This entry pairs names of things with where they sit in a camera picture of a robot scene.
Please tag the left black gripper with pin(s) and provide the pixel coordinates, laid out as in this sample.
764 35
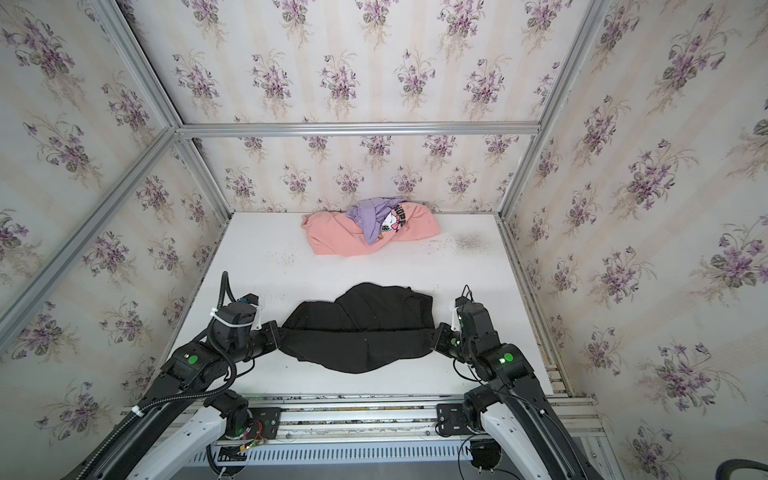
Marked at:
270 336

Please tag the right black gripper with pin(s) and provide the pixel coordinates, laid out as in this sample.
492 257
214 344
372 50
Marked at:
445 339

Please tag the black cloth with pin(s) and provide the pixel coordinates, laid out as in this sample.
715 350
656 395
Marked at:
366 328

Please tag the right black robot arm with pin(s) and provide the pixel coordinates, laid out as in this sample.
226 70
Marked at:
509 404

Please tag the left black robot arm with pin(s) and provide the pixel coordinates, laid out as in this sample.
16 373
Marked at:
203 369

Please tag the pink cloth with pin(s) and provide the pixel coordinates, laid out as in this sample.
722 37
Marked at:
334 233

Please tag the purple cloth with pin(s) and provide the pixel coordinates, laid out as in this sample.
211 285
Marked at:
377 215

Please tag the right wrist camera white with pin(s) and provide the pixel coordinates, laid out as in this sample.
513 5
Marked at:
456 310

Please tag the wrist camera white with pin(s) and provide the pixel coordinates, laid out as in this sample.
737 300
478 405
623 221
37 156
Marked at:
251 311
456 310

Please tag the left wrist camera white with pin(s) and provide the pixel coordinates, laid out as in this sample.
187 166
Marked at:
251 311

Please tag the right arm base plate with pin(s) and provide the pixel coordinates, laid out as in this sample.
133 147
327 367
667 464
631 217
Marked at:
457 419

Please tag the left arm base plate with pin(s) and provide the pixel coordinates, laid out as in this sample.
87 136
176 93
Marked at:
258 423

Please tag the white slotted cable duct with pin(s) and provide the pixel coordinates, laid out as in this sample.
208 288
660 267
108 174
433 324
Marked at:
349 453

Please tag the aluminium mounting rail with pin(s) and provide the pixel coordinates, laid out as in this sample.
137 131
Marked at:
380 418

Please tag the horizontal aluminium frame bar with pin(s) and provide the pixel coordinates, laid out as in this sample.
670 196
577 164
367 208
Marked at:
338 129

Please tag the left aluminium frame bar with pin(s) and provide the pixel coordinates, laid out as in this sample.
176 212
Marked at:
25 304

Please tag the right aluminium frame bar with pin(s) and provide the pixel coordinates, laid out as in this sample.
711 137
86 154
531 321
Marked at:
568 73

